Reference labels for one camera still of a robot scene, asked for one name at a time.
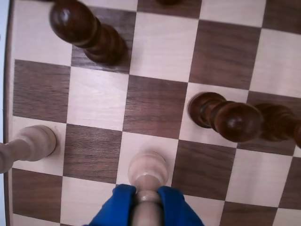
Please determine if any wooden chessboard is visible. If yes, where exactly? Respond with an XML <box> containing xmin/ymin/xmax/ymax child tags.
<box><xmin>3</xmin><ymin>0</ymin><xmax>301</xmax><ymax>226</ymax></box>

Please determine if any light wooden pawn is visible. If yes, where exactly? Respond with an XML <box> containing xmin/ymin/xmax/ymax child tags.
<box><xmin>127</xmin><ymin>150</ymin><xmax>169</xmax><ymax>226</ymax></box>
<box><xmin>0</xmin><ymin>124</ymin><xmax>57</xmax><ymax>174</ymax></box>

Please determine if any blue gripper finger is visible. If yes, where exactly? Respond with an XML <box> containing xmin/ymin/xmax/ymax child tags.
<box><xmin>157</xmin><ymin>186</ymin><xmax>205</xmax><ymax>226</ymax></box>
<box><xmin>89</xmin><ymin>184</ymin><xmax>137</xmax><ymax>226</ymax></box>

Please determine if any dark wooden pawn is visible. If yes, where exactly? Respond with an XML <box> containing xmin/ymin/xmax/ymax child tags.
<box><xmin>48</xmin><ymin>0</ymin><xmax>129</xmax><ymax>66</ymax></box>
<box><xmin>255</xmin><ymin>103</ymin><xmax>301</xmax><ymax>149</ymax></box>
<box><xmin>187</xmin><ymin>91</ymin><xmax>263</xmax><ymax>143</ymax></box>

